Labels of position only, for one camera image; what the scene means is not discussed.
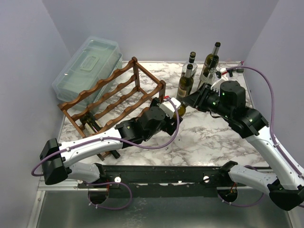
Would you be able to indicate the brown wooden wine rack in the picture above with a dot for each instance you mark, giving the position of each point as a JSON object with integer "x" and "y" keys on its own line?
{"x": 114, "y": 98}

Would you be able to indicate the clear glass wine bottle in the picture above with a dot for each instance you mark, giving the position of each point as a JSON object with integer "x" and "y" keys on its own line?
{"x": 207, "y": 77}

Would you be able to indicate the small black T fitting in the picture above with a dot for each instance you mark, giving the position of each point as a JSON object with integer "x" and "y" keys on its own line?
{"x": 239, "y": 70}

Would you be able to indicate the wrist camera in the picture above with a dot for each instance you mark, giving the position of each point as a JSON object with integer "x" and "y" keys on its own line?
{"x": 222, "y": 76}
{"x": 169, "y": 108}

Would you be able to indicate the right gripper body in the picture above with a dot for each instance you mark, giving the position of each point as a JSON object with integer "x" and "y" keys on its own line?
{"x": 198, "y": 100}

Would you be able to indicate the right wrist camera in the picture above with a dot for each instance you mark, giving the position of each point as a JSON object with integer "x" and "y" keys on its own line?
{"x": 222, "y": 76}

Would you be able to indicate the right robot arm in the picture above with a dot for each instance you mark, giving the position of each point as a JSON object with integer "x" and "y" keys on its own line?
{"x": 285, "y": 186}

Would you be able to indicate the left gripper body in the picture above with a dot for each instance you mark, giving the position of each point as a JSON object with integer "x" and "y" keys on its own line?
{"x": 168, "y": 128}

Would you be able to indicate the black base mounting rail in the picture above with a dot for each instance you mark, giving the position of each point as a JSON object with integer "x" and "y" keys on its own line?
{"x": 168, "y": 181}

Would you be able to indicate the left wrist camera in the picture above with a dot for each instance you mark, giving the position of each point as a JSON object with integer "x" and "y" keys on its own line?
{"x": 169, "y": 108}

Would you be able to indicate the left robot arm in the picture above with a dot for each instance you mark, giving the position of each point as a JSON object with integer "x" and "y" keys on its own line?
{"x": 61, "y": 161}

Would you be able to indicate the green bottle in rack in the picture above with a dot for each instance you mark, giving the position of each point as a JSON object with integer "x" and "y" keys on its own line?
{"x": 92, "y": 125}

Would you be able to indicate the dark bottle white label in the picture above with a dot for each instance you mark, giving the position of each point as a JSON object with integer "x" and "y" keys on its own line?
{"x": 213, "y": 63}

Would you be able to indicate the dark wine bottle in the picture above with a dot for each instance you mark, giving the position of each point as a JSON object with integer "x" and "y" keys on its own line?
{"x": 185, "y": 83}
{"x": 181, "y": 109}

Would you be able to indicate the clear plastic storage box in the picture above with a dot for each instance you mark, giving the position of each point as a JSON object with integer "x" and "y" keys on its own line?
{"x": 96, "y": 59}

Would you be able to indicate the tall green wine bottle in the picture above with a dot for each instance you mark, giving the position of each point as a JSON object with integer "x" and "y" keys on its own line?
{"x": 209, "y": 57}

